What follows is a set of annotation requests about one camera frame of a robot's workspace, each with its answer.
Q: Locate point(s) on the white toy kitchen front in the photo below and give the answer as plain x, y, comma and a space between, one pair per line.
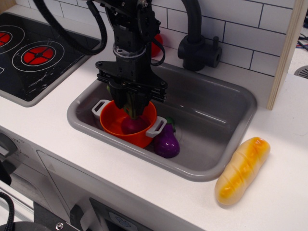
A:
84, 200

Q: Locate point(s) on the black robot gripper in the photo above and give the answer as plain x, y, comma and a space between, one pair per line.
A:
132, 71

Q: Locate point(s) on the dark grey toy faucet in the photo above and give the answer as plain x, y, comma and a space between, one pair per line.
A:
193, 49

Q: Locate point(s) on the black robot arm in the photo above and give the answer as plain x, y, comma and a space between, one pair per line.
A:
133, 23

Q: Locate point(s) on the light wooden side panel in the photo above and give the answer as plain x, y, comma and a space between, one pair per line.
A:
293, 30

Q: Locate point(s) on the purple toy eggplant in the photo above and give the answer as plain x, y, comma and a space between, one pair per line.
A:
165, 144

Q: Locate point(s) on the purple toy beet green leaves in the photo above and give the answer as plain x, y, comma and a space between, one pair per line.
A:
119, 121

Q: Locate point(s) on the grey oven knob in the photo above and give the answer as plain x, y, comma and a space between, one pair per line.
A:
7, 146

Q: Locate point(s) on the grey plastic sink basin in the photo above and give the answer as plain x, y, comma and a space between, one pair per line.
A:
211, 117

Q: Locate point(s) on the red toy tomato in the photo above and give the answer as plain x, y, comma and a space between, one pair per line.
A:
155, 48

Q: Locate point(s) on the toy bread loaf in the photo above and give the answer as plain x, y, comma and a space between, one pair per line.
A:
242, 169

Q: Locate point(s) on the orange toy pot grey handles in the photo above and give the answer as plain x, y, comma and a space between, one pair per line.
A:
143, 138

